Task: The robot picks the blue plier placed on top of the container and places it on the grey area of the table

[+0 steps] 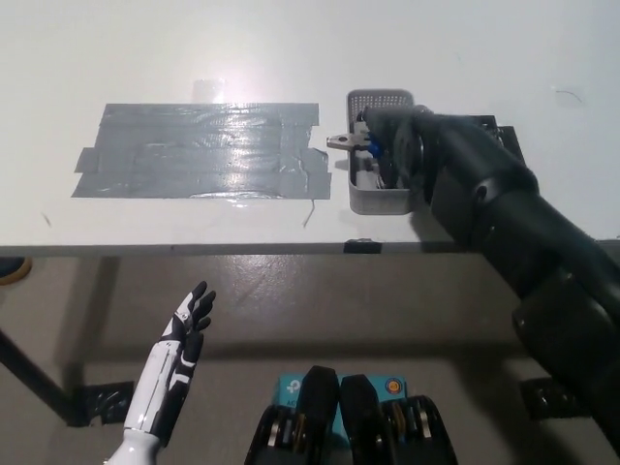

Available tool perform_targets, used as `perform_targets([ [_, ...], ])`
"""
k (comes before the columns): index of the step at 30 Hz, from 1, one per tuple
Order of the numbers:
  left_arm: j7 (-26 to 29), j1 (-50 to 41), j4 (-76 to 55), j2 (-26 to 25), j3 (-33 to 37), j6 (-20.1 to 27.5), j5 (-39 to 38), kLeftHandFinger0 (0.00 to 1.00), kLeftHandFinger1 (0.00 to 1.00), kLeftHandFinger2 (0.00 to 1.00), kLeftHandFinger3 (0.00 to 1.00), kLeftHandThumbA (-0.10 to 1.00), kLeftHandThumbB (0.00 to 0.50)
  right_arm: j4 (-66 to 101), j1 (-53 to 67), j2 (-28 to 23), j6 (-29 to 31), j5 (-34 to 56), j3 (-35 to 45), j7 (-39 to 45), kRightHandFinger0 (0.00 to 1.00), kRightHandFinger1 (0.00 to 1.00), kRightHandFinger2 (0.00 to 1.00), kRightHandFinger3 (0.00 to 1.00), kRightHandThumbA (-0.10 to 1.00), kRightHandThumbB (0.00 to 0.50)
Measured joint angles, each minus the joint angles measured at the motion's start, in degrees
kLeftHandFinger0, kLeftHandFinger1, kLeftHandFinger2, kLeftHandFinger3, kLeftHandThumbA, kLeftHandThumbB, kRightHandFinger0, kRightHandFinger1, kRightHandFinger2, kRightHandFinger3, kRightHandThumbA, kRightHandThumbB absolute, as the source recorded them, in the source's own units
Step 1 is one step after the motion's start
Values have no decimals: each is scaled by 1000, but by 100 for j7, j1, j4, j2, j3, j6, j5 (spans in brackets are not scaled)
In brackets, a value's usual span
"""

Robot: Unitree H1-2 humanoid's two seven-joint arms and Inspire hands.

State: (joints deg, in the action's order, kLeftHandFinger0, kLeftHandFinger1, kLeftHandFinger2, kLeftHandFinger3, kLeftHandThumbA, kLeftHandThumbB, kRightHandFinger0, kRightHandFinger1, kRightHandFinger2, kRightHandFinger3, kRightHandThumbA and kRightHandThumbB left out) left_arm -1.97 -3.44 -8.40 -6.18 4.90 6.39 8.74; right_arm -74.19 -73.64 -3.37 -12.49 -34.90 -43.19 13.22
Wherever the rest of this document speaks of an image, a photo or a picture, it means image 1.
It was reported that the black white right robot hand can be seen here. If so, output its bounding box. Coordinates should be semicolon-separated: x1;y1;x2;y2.
360;104;440;196

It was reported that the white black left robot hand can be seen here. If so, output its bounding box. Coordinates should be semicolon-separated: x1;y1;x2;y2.
123;279;218;450

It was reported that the blue handled plier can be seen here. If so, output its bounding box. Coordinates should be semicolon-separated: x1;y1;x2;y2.
326;133;384;159

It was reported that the grey plastic basket container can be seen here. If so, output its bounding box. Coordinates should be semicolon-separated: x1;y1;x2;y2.
346;88;422;216

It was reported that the black tape patch on table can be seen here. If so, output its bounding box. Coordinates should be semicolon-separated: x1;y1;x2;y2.
477;114;529;169

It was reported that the small black tape strip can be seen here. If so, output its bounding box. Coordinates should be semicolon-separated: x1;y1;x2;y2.
343;237;383;255

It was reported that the teal cardboard box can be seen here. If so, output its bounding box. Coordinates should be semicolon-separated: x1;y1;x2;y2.
275;373;407;445

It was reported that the black table leg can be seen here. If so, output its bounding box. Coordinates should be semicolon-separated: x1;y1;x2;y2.
0;328;74;426

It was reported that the grey duct tape patch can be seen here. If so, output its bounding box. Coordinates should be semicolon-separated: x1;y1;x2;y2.
70;101;333;201

